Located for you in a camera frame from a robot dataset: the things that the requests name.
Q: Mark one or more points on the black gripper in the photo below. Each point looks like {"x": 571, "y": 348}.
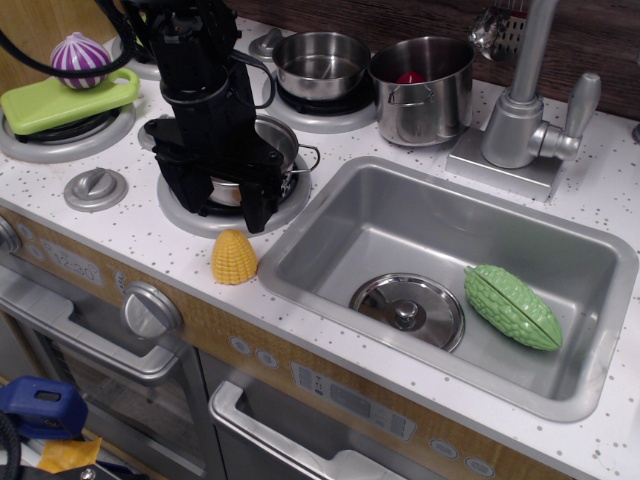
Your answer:
{"x": 212, "y": 134}

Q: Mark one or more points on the yellow toy corn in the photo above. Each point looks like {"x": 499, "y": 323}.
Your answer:
{"x": 234, "y": 260}

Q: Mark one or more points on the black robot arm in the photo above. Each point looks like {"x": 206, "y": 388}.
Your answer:
{"x": 192, "y": 42}

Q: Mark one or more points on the grey stove knob front left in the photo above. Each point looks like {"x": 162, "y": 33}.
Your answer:
{"x": 95, "y": 190}

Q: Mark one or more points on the grey stove knob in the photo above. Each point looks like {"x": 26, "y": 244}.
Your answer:
{"x": 263, "y": 47}
{"x": 95, "y": 190}

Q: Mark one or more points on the grey stove knob back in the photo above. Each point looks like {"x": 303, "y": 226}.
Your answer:
{"x": 263, "y": 47}

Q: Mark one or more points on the grey sink basin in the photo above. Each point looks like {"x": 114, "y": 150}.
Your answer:
{"x": 376, "y": 217}

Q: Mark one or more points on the silver oven dial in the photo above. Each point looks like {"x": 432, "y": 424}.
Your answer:
{"x": 148, "y": 313}

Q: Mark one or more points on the steel saucepan on back burner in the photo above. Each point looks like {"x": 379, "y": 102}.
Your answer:
{"x": 320, "y": 66}

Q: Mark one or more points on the green cutting board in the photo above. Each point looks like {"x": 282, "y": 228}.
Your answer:
{"x": 47, "y": 104}

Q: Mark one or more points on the purple striped toy onion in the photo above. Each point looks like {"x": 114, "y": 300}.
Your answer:
{"x": 79, "y": 53}

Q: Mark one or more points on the red toy inside pot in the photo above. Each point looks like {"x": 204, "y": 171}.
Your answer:
{"x": 410, "y": 77}

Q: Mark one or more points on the steel pot lid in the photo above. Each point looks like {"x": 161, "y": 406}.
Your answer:
{"x": 415, "y": 305}

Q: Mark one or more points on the tall steel pot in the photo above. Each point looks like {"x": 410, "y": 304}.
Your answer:
{"x": 429, "y": 113}

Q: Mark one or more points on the blue clamp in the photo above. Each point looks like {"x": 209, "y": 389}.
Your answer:
{"x": 44, "y": 409}

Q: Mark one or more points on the silver faucet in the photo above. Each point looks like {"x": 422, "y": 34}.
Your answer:
{"x": 519, "y": 151}

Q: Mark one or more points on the green toy bitter gourd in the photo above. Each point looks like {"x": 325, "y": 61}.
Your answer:
{"x": 512, "y": 307}

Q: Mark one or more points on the hanging steel utensils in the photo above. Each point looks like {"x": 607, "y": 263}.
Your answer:
{"x": 498, "y": 30}

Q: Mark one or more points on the small steel pan with handles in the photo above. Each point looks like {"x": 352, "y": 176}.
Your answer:
{"x": 280, "y": 136}

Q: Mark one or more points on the oven door handle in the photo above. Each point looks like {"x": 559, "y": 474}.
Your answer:
{"x": 85, "y": 324}

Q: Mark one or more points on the dishwasher door handle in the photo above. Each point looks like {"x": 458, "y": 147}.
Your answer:
{"x": 346, "y": 464}

